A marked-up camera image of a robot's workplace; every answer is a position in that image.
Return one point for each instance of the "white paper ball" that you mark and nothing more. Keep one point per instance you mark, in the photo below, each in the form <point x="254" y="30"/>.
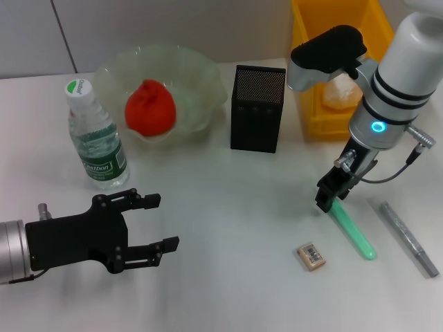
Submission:
<point x="341" y="93"/>

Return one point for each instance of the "red soft ball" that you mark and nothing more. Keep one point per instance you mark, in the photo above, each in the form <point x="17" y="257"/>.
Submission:
<point x="150" y="109"/>

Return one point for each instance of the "beige barcode eraser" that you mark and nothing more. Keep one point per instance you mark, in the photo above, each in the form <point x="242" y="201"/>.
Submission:
<point x="311" y="256"/>

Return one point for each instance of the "green glass fruit bowl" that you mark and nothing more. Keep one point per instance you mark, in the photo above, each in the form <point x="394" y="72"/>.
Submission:
<point x="194" y="90"/>

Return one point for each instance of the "clear green-label water bottle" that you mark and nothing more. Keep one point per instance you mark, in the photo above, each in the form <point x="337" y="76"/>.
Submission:
<point x="98" y="138"/>

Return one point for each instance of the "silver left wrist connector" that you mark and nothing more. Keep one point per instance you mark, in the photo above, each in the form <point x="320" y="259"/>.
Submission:
<point x="45" y="211"/>

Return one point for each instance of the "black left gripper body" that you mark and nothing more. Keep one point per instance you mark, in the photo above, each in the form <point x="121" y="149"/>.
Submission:
<point x="76" y="238"/>

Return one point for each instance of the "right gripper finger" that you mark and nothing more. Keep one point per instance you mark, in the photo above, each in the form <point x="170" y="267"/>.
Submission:
<point x="325" y="198"/>
<point x="343" y="193"/>

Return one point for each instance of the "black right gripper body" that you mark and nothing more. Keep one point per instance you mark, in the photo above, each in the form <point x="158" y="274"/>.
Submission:
<point x="361" y="160"/>

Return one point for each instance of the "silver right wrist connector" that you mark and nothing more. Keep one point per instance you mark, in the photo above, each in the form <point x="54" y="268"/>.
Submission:
<point x="346" y="159"/>

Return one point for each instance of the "grey marker pen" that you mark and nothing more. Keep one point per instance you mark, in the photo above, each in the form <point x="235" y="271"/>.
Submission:
<point x="405" y="235"/>

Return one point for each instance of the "black mesh pen holder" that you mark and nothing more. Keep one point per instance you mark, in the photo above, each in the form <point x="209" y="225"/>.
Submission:
<point x="257" y="110"/>

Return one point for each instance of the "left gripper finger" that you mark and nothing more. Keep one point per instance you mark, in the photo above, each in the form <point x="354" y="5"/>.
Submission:
<point x="169" y="243"/>
<point x="152" y="201"/>

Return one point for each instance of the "yellow plastic bin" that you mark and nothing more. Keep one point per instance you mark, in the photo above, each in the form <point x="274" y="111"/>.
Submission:
<point x="315" y="117"/>

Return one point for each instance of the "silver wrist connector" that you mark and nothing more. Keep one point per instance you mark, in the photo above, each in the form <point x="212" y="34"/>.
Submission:
<point x="45" y="211"/>
<point x="346" y="159"/>

